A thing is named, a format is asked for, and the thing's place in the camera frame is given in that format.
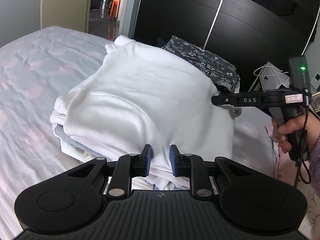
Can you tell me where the white long sleeve shirt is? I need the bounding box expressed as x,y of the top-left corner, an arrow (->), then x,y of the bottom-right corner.
50,36 -> 234,190

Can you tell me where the floral dark denim garment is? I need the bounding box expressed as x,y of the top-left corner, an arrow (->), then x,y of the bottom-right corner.
162,36 -> 240,94

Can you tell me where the white box with cables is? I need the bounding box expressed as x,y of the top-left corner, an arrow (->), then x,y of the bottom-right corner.
249,62 -> 290,92

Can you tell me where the person's right hand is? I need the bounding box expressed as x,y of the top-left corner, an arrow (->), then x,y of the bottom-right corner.
272,113 -> 320,153

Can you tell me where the polka dot bed sheet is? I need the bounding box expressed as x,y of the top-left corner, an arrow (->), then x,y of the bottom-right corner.
1,27 -> 278,239

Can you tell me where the dark wardrobe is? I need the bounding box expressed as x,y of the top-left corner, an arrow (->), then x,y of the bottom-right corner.
133,0 -> 319,89

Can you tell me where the cream room door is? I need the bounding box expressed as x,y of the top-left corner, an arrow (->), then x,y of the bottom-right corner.
40,0 -> 91,33

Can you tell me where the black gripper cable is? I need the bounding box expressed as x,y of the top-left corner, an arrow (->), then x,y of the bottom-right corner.
293,104 -> 312,188

